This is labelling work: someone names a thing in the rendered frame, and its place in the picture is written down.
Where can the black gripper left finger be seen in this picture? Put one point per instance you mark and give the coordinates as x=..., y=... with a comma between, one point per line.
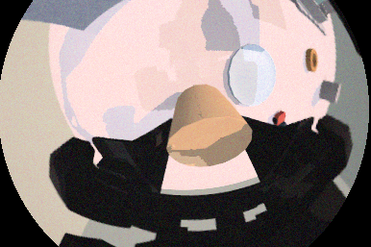
x=147, y=154

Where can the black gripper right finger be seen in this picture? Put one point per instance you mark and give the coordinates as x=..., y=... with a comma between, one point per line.
x=270, y=143

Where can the orange ring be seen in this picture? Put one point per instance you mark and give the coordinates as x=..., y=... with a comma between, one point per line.
x=311, y=59

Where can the grey cylinder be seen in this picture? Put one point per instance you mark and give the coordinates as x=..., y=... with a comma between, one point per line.
x=329, y=91
x=328, y=7

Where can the red toy car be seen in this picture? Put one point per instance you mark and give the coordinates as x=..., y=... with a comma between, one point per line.
x=279, y=118

